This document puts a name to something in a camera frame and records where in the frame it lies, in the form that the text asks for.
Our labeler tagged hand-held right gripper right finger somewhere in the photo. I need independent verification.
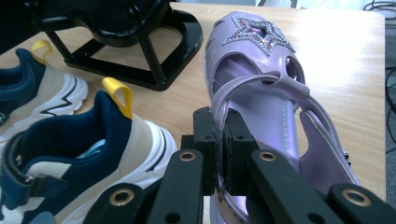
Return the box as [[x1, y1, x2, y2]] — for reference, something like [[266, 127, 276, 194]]
[[223, 108, 344, 224]]

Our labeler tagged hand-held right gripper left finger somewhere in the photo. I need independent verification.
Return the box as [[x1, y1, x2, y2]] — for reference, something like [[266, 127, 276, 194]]
[[146, 106, 225, 224]]

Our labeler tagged purple sandal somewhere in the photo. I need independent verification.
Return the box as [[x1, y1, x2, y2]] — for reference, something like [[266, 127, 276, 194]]
[[204, 11, 361, 224]]

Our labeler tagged black shoe rack red top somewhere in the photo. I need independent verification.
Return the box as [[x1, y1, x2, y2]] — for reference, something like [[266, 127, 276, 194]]
[[24, 0, 205, 92]]

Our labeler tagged navy and white sneaker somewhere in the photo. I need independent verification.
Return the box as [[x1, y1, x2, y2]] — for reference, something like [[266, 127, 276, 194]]
[[0, 39, 90, 142], [0, 77, 179, 224]]

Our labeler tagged thin black cable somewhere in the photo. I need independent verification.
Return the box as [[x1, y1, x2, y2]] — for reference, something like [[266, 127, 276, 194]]
[[385, 65, 396, 154]]

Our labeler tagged black cable bundle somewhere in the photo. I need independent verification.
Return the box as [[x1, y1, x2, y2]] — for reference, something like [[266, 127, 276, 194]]
[[362, 0, 396, 21]]

